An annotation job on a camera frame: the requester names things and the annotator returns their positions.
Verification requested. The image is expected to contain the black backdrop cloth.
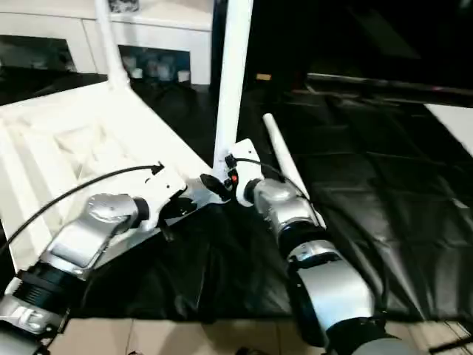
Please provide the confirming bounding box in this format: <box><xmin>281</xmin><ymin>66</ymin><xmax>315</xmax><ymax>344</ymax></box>
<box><xmin>209</xmin><ymin>0</ymin><xmax>473</xmax><ymax>98</ymax></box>

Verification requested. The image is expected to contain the white flat panel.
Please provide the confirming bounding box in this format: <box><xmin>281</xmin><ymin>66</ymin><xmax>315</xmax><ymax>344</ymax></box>
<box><xmin>423</xmin><ymin>102</ymin><xmax>473</xmax><ymax>148</ymax></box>

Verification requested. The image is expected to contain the black metal rod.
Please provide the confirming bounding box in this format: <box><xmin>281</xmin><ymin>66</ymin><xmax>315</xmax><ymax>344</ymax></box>
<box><xmin>305</xmin><ymin>72</ymin><xmax>473</xmax><ymax>95</ymax></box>

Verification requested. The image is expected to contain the black bundle on cabinet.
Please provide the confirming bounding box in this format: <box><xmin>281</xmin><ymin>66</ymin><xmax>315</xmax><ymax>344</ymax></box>
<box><xmin>108</xmin><ymin>0</ymin><xmax>142</xmax><ymax>15</ymax></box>

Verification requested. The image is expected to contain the white cabinet with glass doors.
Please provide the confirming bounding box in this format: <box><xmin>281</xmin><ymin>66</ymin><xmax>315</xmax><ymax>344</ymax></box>
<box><xmin>0</xmin><ymin>0</ymin><xmax>214</xmax><ymax>85</ymax></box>

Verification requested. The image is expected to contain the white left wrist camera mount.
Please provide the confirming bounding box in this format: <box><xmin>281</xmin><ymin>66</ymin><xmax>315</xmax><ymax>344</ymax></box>
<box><xmin>145</xmin><ymin>169</ymin><xmax>188</xmax><ymax>233</ymax></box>

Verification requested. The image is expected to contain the white plastic table top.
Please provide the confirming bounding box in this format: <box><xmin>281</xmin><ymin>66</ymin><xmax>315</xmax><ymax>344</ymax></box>
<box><xmin>0</xmin><ymin>78</ymin><xmax>238</xmax><ymax>275</ymax></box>

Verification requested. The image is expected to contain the white plastic table leg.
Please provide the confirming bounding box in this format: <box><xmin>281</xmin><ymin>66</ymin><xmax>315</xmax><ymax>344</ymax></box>
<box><xmin>211</xmin><ymin>0</ymin><xmax>255</xmax><ymax>179</ymax></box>
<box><xmin>261</xmin><ymin>112</ymin><xmax>327</xmax><ymax>229</ymax></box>
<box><xmin>93</xmin><ymin>0</ymin><xmax>131</xmax><ymax>89</ymax></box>

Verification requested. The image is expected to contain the black plastic mat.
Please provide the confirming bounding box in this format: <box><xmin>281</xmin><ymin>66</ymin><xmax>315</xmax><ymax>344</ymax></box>
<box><xmin>0</xmin><ymin>69</ymin><xmax>473</xmax><ymax>323</ymax></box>

